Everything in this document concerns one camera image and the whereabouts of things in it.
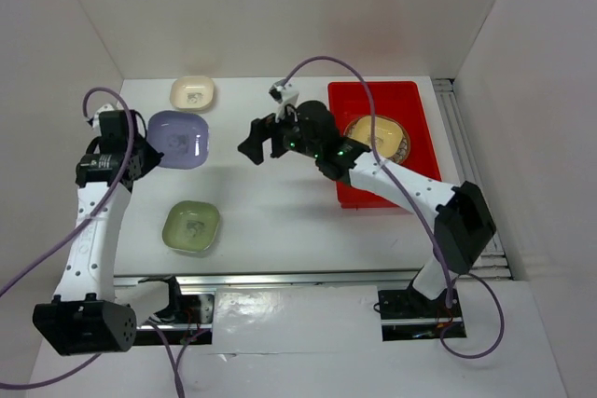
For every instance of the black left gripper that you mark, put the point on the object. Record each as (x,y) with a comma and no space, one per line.
(153,157)

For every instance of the purple square panda plate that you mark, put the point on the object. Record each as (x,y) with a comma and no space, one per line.
(182,138)

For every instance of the yellow square panda plate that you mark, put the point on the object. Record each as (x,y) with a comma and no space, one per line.
(388,134)

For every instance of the cream square panda plate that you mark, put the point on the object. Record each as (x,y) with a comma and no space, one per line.
(193,93)

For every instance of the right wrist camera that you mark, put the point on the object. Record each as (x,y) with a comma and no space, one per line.
(286,97)

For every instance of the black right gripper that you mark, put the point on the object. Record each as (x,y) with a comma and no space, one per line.
(264,129)

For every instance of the green square panda plate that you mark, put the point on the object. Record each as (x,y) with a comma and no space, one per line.
(191,227)

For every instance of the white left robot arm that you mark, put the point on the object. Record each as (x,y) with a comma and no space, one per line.
(86,314)

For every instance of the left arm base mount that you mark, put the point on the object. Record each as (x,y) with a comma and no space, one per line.
(188,321)

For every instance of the round floral brown-rimmed plate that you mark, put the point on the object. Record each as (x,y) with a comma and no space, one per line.
(404,151)

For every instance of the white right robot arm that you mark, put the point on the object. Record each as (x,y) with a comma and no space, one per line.
(456,217)

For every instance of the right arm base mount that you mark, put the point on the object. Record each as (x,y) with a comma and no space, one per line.
(408,316)

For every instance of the red plastic bin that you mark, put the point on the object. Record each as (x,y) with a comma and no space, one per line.
(398,100)

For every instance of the aluminium front rail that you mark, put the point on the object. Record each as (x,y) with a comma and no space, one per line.
(274,279)

